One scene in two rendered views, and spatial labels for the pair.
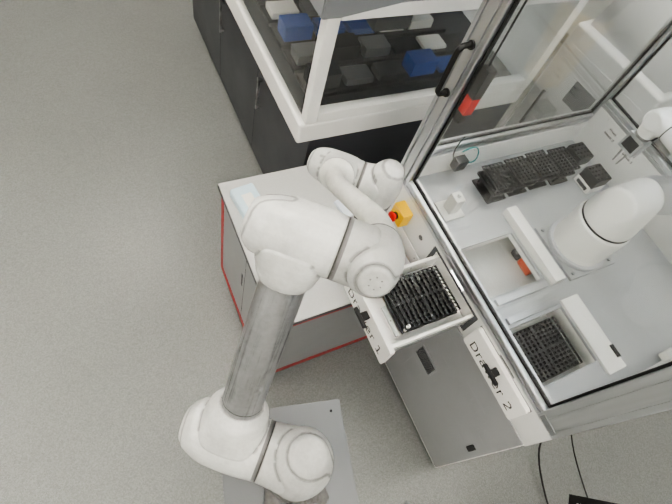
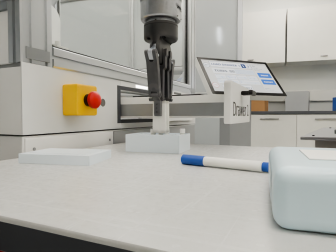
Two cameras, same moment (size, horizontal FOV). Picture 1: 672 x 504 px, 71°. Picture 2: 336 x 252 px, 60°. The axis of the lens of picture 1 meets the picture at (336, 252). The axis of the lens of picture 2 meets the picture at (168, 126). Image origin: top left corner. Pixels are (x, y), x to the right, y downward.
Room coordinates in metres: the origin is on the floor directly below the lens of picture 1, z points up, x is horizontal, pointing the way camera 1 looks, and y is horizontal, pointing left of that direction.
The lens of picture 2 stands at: (1.19, 0.55, 0.84)
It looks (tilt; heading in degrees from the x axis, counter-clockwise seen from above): 2 degrees down; 249
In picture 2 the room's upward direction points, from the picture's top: straight up
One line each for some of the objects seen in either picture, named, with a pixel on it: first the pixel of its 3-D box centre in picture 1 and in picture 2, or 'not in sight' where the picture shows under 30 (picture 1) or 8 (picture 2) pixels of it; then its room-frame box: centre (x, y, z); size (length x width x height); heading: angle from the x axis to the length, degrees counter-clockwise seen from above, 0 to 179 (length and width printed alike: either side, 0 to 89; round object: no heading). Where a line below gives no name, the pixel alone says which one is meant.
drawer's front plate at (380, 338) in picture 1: (367, 317); (238, 104); (0.68, -0.18, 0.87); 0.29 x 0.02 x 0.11; 44
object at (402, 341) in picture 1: (420, 299); (173, 108); (0.83, -0.33, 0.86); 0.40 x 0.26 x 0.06; 134
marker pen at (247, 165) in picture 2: not in sight; (222, 162); (0.96, 0.18, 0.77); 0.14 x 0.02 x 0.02; 125
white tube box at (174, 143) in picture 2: not in sight; (158, 142); (0.97, -0.07, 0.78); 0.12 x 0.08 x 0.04; 140
